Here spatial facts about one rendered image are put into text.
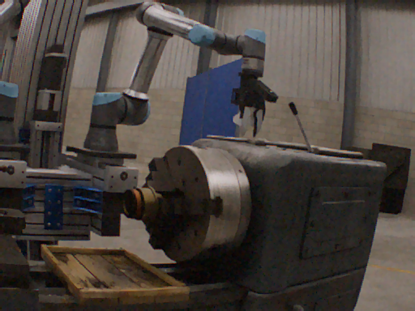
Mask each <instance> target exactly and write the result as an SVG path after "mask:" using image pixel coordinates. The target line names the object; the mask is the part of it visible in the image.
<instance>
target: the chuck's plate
mask: <svg viewBox="0 0 415 311"><path fill-rule="evenodd" d="M215 149H217V150H218V151H219V152H220V153H221V154H224V155H225V156H226V157H227V159H228V160H229V162H230V163H231V165H232V167H233V168H234V170H235V173H236V175H237V179H238V183H239V187H240V191H241V200H242V213H241V214H240V221H239V225H238V230H237V234H236V236H235V239H233V242H232V244H231V246H230V247H229V248H228V249H227V251H226V252H225V253H224V254H223V255H222V256H221V257H218V258H217V259H215V260H213V261H218V260H223V259H226V258H228V257H229V256H231V255H232V254H233V253H234V252H235V251H236V250H237V248H238V246H240V245H241V243H242V241H243V239H244V237H245V235H246V231H247V228H248V227H249V224H250V213H251V201H252V198H251V192H250V183H249V181H248V178H247V175H246V173H245V171H244V169H243V167H242V166H241V164H240V163H239V161H238V159H237V158H236V157H235V156H234V155H232V154H230V153H229V152H227V151H226V150H225V149H220V148H215Z"/></svg>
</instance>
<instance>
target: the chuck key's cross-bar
mask: <svg viewBox="0 0 415 311"><path fill-rule="evenodd" d="M207 138H211V139H220V140H221V141H230V142H239V143H247V140H248V138H231V137H221V136H211V135H207ZM265 145H274V146H282V147H291V143H278V142H269V141H265Z"/></svg>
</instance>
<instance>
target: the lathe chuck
mask: <svg viewBox="0 0 415 311"><path fill-rule="evenodd" d="M204 148H206V149H202V148H197V147H193V146H183V145H178V146H174V147H171V148H169V149H168V151H167V152H166V153H165V155H166V159H167V162H168V166H169V171H171V174H172V178H173V183H174V186H175V188H176V189H180V190H182V192H183V194H182V196H181V197H180V198H197V199H216V197H219V199H220V214H219V215H218V217H216V216H215V215H180V216H181V217H182V218H183V220H182V221H181V222H180V223H176V224H175V225H174V228H173V232H172V235H171V237H170V239H169V243H168V245H167V248H166V252H165V255H166V256H167V257H168V258H169V259H171V260H172V261H174V262H210V261H213V260H215V259H217V258H218V257H221V256H222V255H223V254H224V253H225V252H226V251H227V249H228V248H229V247H230V246H231V244H232V242H233V239H235V236H236V234H237V230H238V225H239V221H240V214H241V213H242V200H241V191H240V187H239V183H238V179H237V175H236V173H235V170H234V168H233V167H232V165H231V163H230V162H229V160H228V159H227V157H226V156H225V155H224V154H221V153H220V152H219V151H218V150H217V149H215V148H210V147H204ZM215 245H219V246H220V249H219V250H217V251H216V252H213V253H209V252H208V251H209V249H210V248H211V247H213V246H215Z"/></svg>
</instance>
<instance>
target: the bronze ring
mask: <svg viewBox="0 0 415 311"><path fill-rule="evenodd" d="M158 198H163V197H162V195H161V194H157V193H156V191H155V190H154V189H153V188H152V187H151V186H146V187H144V188H135V189H134V190H132V189H130V190H126V192H125V193H124V195H123V197H122V209H123V212H124V214H125V216H126V217H127V218H128V219H136V220H145V222H146V223H152V222H153V221H154V220H155V219H156V217H160V216H162V215H163V213H158V210H159V209H158Z"/></svg>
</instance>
